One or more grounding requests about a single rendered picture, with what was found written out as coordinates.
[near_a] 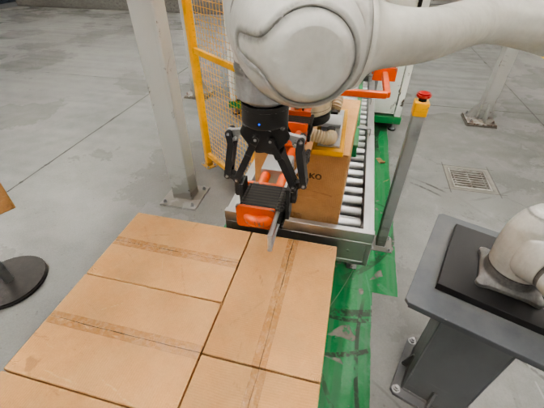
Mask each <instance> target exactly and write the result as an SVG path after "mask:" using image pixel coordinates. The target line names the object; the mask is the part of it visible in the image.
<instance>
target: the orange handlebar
mask: <svg viewBox="0 0 544 408"><path fill-rule="evenodd" d="M381 79H382V88H383V91H374V90H364V89H352V90H346V91H344V92H343V93H342V94H341V96H355V97H366V98H376V99H386V98H389V97H390V95H391V91H390V85H389V75H388V72H386V71H383V72H382V75H381ZM284 146H285V147H286V153H287V155H293V156H294V162H295V148H294V147H293V146H292V142H291V141H290V140H288V141H287V142H286V144H285V145H284ZM269 180H270V174H269V173H268V172H262V173H261V175H260V177H259V180H258V181H260V182H267V183H268V182H269ZM285 183H286V179H285V177H284V175H283V173H282V174H280V175H279V177H278V180H277V183H276V184H280V185H283V187H284V185H285ZM244 220H245V222H246V223H247V224H248V225H250V226H252V227H268V226H270V225H271V224H272V221H273V219H272V218H271V217H269V216H259V215H253V214H249V213H248V214H245V215H244Z"/></svg>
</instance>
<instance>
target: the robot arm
mask: <svg viewBox="0 0 544 408"><path fill-rule="evenodd" d="M223 13H224V21H225V28H226V33H227V38H228V41H229V43H230V45H231V47H232V53H233V60H234V62H233V68H234V71H235V83H236V96H237V98H238V99H239V100H241V112H242V123H243V124H242V126H241V127H235V126H233V125H230V126H229V127H228V129H227V130H226V132H225V137H226V140H227V152H226V160H225V169H224V177H225V178H226V179H229V178H230V179H233V180H234V182H235V191H236V195H240V200H241V199H242V197H243V196H244V193H245V191H246V189H247V188H248V176H246V175H244V172H245V170H246V168H247V166H248V164H249V161H250V160H251V158H252V156H253V153H254V151H256V153H266V154H269V155H273V156H274V158H275V160H277V161H278V164H279V167H280V168H281V170H282V172H283V175H284V177H285V179H286V181H287V183H288V185H287V188H286V204H285V219H289V218H290V214H291V204H292V203H296V200H297V196H298V189H306V188H307V184H308V169H307V163H306V156H305V149H304V144H305V141H306V138H307V135H306V134H305V133H301V134H293V133H292V132H291V131H290V129H289V126H288V117H289V107H292V108H315V107H319V106H322V105H324V104H327V103H329V102H330V101H332V100H335V99H336V98H338V97H339V96H340V95H341V94H342V93H343V92H344V91H346V90H352V89H355V88H357V87H358V86H359V85H360V84H361V83H362V81H363V79H364V78H365V77H366V76H367V75H368V74H369V73H371V72H373V71H375V70H382V69H387V68H392V67H399V66H409V65H414V64H419V63H423V62H429V61H431V60H435V59H437V58H440V57H443V56H446V55H449V54H451V53H455V52H457V51H460V50H463V49H466V48H469V47H471V46H474V45H480V44H489V45H501V46H505V47H509V48H512V49H518V50H521V51H525V52H527V53H531V54H535V55H538V56H540V57H544V0H462V1H459V2H452V3H449V4H444V5H441V6H433V7H412V6H399V5H396V4H392V3H389V2H386V1H384V0H223ZM240 135H241V136H242V137H243V138H244V140H245V141H246V142H247V143H248V145H249V146H248V149H247V151H246V152H245V155H244V158H243V159H242V161H241V163H240V166H239V168H238V170H237V171H236V170H234V168H235V162H236V149H237V143H238V139H239V137H240ZM288 140H290V141H291V142H292V146H293V147H294V148H295V158H296V164H297V170H298V176H299V179H298V178H297V176H296V174H295V171H294V169H293V167H292V165H291V162H290V160H289V158H288V156H287V153H286V147H285V146H284V145H285V144H286V142H287V141H288ZM478 255H479V262H478V277H477V278H476V279H475V280H474V282H475V284H476V285H477V286H478V287H482V288H487V289H490V290H492V291H497V292H499V293H501V294H504V295H507V296H510V297H512V298H514V299H517V300H520V301H523V302H525V303H527V304H530V305H531V306H533V307H535V308H538V309H542V308H544V299H543V298H542V296H544V203H540V204H537V205H534V206H531V207H529V208H525V209H524V210H522V211H520V212H519V213H517V214H516V215H514V216H513V217H512V218H511V219H510V220H509V221H508V222H507V224H506V225H505V226H504V228H503V229H502V231H501V232H500V234H499V235H498V236H497V238H496V240H495V242H494V244H493V246H492V248H491V249H488V248H485V247H480V248H479V249H478Z"/></svg>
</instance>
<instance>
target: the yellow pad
mask: <svg viewBox="0 0 544 408"><path fill-rule="evenodd" d="M331 114H337V115H342V124H341V128H334V127H333V126H329V127H324V126H318V127H317V130H322V131H325V132H326V131H328V130H334V131H336V133H337V134H338V139H337V141H336V142H335V144H333V145H328V146H327V145H323V144H320V143H318V142H317V143H315V142H313V145H312V154H313V155H327V156H334V157H343V153H344V146H345V138H346V124H347V117H348V109H342V108H341V111H340V112H339V111H338V110H337V109H332V110H331Z"/></svg>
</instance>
